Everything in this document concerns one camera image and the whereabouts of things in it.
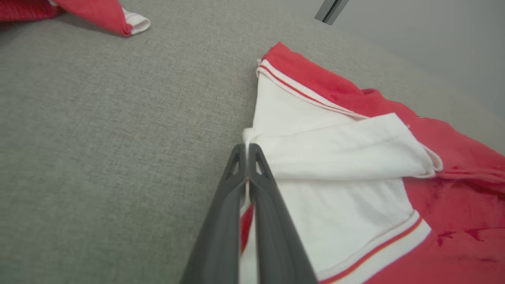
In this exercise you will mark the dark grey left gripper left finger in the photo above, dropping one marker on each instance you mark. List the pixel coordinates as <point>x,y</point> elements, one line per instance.
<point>221,236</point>

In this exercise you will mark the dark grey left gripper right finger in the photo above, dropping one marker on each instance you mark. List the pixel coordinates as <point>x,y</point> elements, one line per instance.
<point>276,236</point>

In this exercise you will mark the red jersey with navy lettering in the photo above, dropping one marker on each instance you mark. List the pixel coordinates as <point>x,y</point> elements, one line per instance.
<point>335,205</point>

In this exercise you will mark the red garment with white trim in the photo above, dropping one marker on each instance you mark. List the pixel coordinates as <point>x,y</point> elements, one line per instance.
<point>98,12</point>

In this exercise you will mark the grey metal partition post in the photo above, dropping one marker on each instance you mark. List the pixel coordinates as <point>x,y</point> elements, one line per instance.
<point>331,11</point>

